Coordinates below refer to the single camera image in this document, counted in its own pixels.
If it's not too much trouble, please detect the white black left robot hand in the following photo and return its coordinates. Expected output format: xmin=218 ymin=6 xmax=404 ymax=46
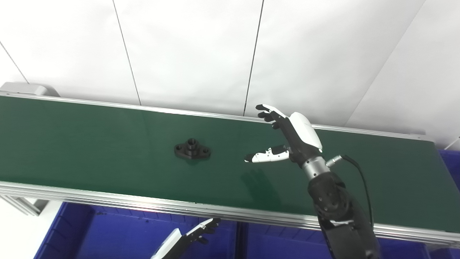
xmin=151 ymin=218 xmax=222 ymax=259

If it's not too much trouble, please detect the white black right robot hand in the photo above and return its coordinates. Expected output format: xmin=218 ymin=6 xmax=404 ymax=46
xmin=244 ymin=104 xmax=323 ymax=169

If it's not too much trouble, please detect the black flanged machine part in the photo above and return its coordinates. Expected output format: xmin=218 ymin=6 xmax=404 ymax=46
xmin=174 ymin=138 xmax=212 ymax=160

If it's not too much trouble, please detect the blue plastic bin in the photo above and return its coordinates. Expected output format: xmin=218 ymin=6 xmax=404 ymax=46
xmin=428 ymin=149 xmax=460 ymax=259
xmin=34 ymin=201 xmax=238 ymax=259
xmin=237 ymin=221 xmax=433 ymax=259

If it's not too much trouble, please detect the aluminium conveyor support leg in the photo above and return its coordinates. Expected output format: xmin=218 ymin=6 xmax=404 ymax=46
xmin=0 ymin=194 xmax=50 ymax=217

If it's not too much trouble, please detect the grey conveyor motor housing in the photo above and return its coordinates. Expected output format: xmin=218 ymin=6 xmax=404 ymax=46
xmin=0 ymin=82 xmax=60 ymax=97

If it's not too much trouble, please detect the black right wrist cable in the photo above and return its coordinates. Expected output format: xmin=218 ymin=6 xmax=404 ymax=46
xmin=325 ymin=154 xmax=375 ymax=228

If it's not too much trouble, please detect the green conveyor belt aluminium frame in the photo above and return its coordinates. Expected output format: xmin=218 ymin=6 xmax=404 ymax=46
xmin=0 ymin=91 xmax=460 ymax=249

